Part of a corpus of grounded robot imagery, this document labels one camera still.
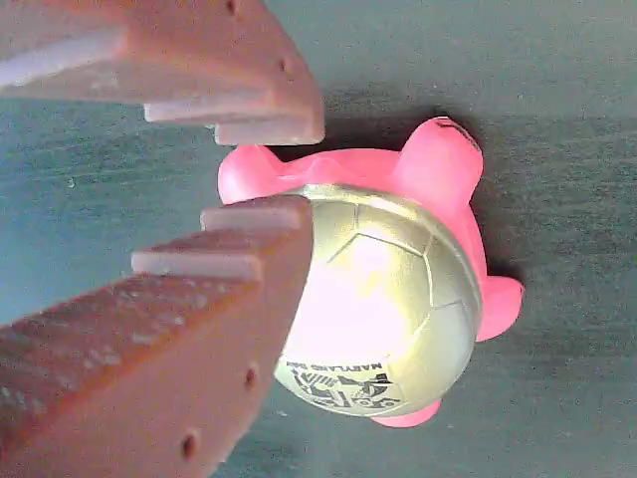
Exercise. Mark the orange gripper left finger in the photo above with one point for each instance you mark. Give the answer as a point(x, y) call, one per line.
point(149, 388)

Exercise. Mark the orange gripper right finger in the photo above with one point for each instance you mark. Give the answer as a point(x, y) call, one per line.
point(199, 50)

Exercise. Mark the pink turtle toy gold shell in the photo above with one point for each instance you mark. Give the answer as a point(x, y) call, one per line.
point(388, 299)

